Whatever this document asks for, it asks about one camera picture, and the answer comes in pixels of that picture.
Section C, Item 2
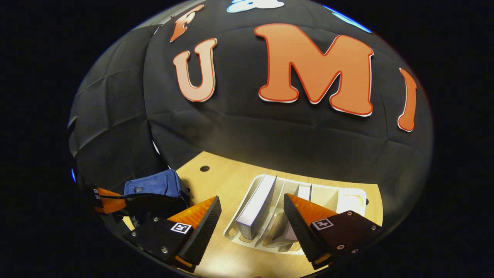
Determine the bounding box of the white plastic bookshelf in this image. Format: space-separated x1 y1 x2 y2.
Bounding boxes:
223 173 368 255

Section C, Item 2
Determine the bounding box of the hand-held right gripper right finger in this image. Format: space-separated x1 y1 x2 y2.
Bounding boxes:
283 193 382 271

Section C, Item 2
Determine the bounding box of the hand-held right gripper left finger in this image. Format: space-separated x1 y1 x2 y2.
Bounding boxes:
124 195 223 273

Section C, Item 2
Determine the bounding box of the blue fabric schoolbag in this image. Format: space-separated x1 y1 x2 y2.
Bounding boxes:
123 169 191 229

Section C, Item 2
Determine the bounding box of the white-bordered blue cover book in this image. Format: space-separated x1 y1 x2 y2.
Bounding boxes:
235 173 278 241

